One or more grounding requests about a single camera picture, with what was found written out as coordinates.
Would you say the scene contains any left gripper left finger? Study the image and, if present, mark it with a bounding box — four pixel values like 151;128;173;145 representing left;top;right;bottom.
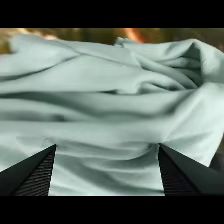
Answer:
0;143;57;197

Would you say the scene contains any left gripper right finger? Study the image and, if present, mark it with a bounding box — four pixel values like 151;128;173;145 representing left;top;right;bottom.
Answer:
157;143;224;197

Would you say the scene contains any pale green T-shirt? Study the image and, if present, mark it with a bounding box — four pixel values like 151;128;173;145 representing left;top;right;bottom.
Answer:
0;33;224;197

